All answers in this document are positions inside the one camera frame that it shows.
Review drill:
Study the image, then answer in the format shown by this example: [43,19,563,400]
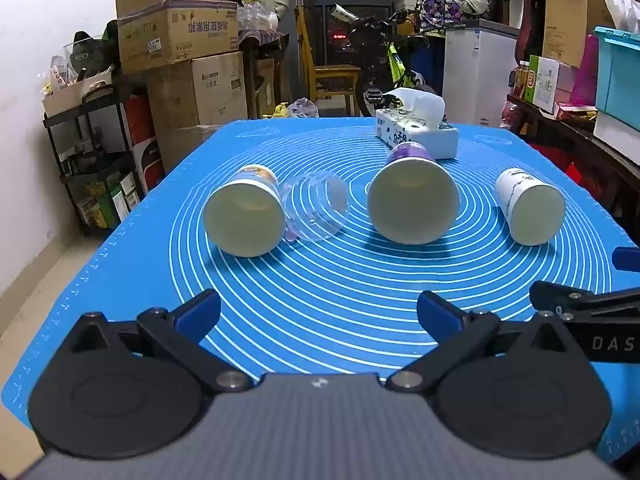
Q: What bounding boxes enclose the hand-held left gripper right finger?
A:
[384,289,582,394]

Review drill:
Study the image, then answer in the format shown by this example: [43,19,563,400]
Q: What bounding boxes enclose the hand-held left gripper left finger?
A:
[67,289,254,394]

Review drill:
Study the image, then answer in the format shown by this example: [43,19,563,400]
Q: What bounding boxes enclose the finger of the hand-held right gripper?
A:
[529,280,640,322]
[612,247,640,272]

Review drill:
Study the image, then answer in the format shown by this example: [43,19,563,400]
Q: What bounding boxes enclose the white paper cup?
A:
[495,167,567,247]

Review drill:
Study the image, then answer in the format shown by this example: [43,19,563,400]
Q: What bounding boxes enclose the yellow print paper cup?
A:
[202,164,287,259]

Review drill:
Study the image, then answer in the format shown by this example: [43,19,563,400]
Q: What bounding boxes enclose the purple print paper cup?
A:
[366,141,460,246]

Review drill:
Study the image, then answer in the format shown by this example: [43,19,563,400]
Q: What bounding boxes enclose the clear plastic cup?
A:
[281,170,350,245]

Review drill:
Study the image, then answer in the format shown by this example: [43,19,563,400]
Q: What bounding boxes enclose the dark wooden side table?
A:
[505,92,640,223]

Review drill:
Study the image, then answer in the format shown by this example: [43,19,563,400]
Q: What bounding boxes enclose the blue silicone mat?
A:
[0,119,640,463]

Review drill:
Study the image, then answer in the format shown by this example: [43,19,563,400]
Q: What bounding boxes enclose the low cardboard box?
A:
[159,124,227,173]

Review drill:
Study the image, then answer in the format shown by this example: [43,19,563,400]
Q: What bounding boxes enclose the red and white box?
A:
[124,94,167,196]

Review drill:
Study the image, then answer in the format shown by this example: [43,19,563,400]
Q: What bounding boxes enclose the tissue pack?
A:
[375,87,460,160]

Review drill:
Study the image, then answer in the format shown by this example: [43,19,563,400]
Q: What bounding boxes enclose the black shelf cart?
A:
[42,85,151,237]

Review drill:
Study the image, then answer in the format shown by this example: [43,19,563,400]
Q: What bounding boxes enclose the teal storage box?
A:
[592,26,640,118]

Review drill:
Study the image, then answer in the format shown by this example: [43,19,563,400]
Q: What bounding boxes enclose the green and white box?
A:
[530,56,561,112]

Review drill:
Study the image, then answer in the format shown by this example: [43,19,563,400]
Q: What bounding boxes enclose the drink bottle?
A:
[512,60,532,102]

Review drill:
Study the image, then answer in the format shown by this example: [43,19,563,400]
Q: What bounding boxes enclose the large closed cardboard box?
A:
[146,51,249,131]

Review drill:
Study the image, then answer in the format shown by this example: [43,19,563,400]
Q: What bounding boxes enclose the crumpled clear plastic bag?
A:
[290,97,320,119]

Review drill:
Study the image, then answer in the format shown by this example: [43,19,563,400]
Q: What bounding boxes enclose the white chest freezer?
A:
[442,20,521,128]

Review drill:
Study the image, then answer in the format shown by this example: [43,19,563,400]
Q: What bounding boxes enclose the bicycle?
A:
[325,4,442,119]

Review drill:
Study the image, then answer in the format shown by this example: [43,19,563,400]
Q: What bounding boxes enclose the tall cardboard box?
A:
[542,0,608,68]

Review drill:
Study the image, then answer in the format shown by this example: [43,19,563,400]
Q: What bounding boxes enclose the shallow cardboard tray box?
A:
[42,67,114,117]

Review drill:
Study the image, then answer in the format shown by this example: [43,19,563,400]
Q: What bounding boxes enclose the white plastic bag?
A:
[600,0,640,36]

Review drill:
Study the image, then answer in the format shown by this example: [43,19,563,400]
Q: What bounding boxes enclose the wooden chair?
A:
[295,6,362,117]

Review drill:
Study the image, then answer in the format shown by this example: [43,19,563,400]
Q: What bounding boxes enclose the open cardboard box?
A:
[115,0,240,75]

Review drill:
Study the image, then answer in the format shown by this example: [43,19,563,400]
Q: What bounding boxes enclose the dark bag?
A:
[69,30,120,82]

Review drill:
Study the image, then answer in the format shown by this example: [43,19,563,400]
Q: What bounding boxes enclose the floral bag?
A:
[415,0,463,37]

